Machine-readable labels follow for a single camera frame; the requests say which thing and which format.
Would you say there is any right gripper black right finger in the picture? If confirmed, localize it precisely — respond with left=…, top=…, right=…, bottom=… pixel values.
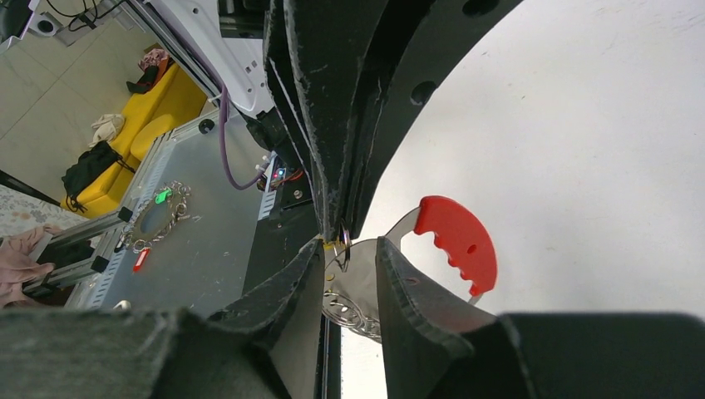
left=375, top=238, right=704, bottom=398

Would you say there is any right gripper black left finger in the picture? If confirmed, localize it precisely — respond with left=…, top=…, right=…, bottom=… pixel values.
left=1, top=239, right=324, bottom=398

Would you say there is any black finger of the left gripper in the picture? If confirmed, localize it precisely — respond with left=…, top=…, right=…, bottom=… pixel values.
left=265, top=1, right=356, bottom=241
left=341, top=1, right=519, bottom=238

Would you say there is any metal keyring with red handle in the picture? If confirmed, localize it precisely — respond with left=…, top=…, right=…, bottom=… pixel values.
left=322, top=195, right=498, bottom=343

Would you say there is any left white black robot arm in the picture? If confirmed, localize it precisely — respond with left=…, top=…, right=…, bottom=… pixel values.
left=129, top=1, right=516, bottom=239

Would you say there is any spare keyring with tags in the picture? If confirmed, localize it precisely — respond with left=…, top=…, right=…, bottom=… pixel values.
left=121, top=180, right=191, bottom=273

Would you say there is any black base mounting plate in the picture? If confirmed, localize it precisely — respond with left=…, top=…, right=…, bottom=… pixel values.
left=242, top=183, right=318, bottom=294

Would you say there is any yellow sofa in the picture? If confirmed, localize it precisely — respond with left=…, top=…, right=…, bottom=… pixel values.
left=61, top=65, right=207, bottom=219

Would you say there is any black bag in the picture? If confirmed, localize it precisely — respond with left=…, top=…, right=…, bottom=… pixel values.
left=61, top=140, right=137, bottom=218

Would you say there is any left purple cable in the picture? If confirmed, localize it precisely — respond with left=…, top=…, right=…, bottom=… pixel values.
left=165, top=22, right=277, bottom=192

